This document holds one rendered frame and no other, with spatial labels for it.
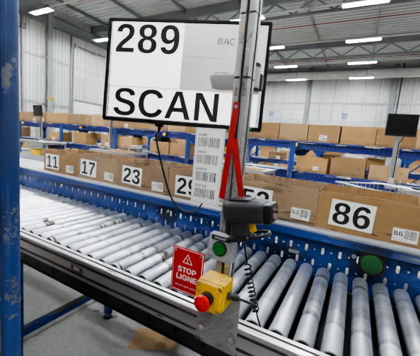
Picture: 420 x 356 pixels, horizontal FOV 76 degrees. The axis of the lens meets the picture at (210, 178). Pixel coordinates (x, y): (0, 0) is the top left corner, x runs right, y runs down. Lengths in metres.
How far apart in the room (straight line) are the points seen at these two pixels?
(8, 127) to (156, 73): 0.49
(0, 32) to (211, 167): 0.47
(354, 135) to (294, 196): 4.56
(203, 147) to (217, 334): 0.50
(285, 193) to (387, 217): 0.39
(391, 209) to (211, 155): 0.78
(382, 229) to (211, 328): 0.76
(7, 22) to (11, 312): 0.43
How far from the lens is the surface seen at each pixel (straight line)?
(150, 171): 1.60
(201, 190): 0.71
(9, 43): 0.50
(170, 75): 0.85
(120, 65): 0.92
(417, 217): 1.25
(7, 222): 0.51
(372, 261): 1.20
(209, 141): 0.70
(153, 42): 0.90
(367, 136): 5.75
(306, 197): 1.24
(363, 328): 0.93
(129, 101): 0.88
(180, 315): 0.88
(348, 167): 5.49
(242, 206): 0.60
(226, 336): 0.82
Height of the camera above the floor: 1.21
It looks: 8 degrees down
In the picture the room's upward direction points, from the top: 5 degrees clockwise
